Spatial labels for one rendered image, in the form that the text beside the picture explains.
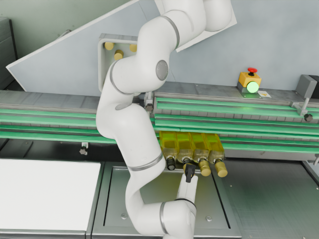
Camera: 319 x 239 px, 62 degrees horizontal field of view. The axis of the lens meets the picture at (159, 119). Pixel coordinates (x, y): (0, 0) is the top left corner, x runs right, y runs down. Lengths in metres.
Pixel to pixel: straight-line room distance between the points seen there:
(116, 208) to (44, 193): 0.25
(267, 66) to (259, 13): 0.23
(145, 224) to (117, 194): 0.34
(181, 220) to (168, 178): 0.44
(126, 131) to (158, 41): 0.19
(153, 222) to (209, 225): 0.32
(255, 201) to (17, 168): 0.92
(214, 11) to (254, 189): 0.74
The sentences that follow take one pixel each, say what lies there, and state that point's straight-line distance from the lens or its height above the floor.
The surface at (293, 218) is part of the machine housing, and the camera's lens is 1.15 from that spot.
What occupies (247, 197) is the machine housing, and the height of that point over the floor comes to 1.11.
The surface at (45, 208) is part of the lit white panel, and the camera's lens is 0.98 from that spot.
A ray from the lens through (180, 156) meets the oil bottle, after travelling 0.97.
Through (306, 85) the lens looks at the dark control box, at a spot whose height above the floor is 0.82.
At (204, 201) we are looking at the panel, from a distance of 1.02.
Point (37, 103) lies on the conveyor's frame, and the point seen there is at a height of 0.85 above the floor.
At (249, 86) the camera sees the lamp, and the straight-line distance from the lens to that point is 1.16.
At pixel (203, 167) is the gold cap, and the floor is 1.15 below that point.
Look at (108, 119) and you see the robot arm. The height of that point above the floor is 1.35.
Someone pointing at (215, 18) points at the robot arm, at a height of 1.12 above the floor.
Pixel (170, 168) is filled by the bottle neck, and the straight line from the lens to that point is 0.94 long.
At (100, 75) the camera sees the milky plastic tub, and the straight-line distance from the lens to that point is 1.08.
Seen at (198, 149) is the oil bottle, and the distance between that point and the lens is 0.98.
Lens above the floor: 1.84
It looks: 59 degrees down
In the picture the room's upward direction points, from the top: 174 degrees clockwise
